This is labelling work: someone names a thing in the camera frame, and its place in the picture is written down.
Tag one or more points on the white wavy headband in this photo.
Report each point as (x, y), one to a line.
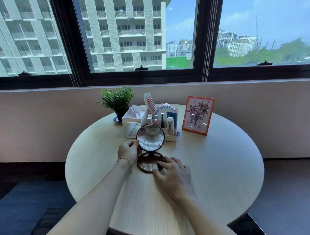
(165, 107)

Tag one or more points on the orange framed flower drawing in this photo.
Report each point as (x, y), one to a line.
(198, 115)

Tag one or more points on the person's right thumb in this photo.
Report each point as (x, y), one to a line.
(156, 171)

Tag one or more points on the person's left hand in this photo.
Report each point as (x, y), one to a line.
(126, 151)

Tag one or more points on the blue card packet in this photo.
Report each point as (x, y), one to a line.
(171, 114)

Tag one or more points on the person's right forearm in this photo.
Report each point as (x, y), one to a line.
(198, 215)

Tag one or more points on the dark red lipstick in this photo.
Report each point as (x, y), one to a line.
(163, 120)

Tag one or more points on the white desk organizer box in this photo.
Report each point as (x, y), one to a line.
(145, 130)

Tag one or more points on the round wooden table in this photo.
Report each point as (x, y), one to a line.
(218, 169)

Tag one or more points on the blue and white saucer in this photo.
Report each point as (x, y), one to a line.
(117, 119)

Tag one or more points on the white tissue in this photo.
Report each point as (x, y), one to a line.
(133, 111)

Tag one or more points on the small green potted plant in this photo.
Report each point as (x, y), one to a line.
(116, 99)

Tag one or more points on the pink lipstick tube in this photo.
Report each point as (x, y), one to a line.
(156, 120)

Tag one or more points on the person's right hand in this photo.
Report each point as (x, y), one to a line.
(173, 178)

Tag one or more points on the white cream tube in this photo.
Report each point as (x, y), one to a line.
(170, 126)

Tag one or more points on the pink and white comb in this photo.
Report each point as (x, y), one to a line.
(149, 101)

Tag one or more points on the person's right middle finger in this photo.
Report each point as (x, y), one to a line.
(173, 160)

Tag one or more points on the black window frame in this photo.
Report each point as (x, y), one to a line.
(145, 75)

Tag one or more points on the person's left forearm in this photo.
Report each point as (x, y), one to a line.
(93, 202)

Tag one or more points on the person's left thumb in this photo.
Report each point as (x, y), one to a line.
(138, 152)

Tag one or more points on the round brown compact mirror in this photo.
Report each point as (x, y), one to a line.
(149, 147)

